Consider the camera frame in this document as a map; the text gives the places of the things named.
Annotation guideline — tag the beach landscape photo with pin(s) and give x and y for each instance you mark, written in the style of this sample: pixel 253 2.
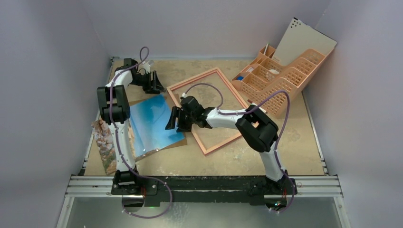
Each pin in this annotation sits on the beach landscape photo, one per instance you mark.
pixel 104 143

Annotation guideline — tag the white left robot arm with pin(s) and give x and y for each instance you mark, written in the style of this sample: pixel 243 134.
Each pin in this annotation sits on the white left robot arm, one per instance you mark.
pixel 115 112

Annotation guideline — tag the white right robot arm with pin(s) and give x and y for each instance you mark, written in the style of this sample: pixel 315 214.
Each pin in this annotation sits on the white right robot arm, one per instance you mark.
pixel 256 128

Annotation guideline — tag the grey perforated board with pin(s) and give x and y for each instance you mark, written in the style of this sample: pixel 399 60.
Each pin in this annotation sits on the grey perforated board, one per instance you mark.
pixel 298 38

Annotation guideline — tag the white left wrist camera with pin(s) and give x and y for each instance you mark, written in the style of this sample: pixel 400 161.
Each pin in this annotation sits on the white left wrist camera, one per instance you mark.
pixel 146 66

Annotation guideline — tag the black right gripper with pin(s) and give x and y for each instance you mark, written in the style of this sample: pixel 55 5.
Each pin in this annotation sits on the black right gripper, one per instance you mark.
pixel 180 118

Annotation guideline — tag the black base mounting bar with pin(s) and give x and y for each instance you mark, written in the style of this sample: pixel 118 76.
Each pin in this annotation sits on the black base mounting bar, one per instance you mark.
pixel 254 190

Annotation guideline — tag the aluminium rail frame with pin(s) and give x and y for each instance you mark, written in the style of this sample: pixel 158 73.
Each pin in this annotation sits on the aluminium rail frame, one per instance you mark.
pixel 99 187

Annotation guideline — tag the white tape roll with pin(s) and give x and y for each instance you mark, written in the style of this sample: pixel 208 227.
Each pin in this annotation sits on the white tape roll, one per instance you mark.
pixel 273 71

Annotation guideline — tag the brown cardboard backing board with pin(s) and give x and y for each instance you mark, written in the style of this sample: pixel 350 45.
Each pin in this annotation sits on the brown cardboard backing board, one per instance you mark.
pixel 148 119

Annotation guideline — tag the pink picture frame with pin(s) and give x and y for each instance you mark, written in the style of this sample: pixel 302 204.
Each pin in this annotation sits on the pink picture frame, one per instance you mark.
pixel 214 117

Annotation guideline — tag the orange plastic desk organizer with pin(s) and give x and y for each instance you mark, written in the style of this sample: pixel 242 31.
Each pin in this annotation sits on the orange plastic desk organizer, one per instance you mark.
pixel 259 83

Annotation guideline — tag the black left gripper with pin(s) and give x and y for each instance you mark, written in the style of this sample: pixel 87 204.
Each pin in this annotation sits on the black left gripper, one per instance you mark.
pixel 154 87

